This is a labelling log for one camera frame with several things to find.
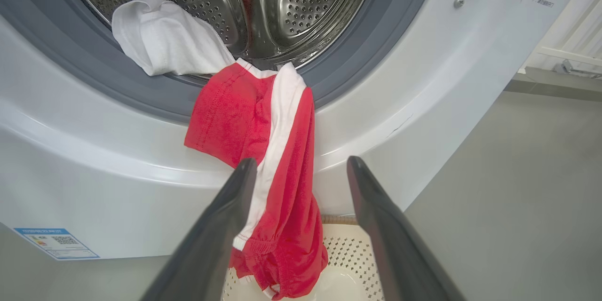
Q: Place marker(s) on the grey metal floor bracket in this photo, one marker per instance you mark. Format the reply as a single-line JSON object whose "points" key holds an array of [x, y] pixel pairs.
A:
{"points": [[564, 67]]}

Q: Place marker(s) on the grey rubber door gasket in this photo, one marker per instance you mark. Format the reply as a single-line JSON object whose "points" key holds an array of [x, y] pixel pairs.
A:
{"points": [[376, 33]]}

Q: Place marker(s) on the small silver screw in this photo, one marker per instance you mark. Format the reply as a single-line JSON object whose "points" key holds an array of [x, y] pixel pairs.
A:
{"points": [[459, 2]]}

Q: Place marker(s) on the white metal railing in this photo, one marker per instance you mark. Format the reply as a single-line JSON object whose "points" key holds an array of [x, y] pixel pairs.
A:
{"points": [[564, 54]]}

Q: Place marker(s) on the steel perforated drum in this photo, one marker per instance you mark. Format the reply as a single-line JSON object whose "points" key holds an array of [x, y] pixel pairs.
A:
{"points": [[305, 4]]}

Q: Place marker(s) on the cream perforated laundry basket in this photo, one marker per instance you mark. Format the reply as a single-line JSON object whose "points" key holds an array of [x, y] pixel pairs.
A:
{"points": [[348, 263]]}

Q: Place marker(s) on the white washing machine body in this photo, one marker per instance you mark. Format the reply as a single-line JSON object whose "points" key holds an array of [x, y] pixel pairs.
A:
{"points": [[94, 174]]}

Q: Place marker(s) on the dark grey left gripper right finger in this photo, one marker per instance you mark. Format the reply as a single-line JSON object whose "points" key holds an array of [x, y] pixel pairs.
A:
{"points": [[390, 244]]}

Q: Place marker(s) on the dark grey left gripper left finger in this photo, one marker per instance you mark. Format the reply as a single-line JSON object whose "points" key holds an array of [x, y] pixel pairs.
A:
{"points": [[216, 235]]}

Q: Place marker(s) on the red garment with white stripe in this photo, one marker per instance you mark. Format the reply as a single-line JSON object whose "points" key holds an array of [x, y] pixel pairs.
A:
{"points": [[225, 117]]}

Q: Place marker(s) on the blue energy label sticker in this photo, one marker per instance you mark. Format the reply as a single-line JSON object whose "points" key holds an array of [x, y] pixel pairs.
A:
{"points": [[56, 243]]}

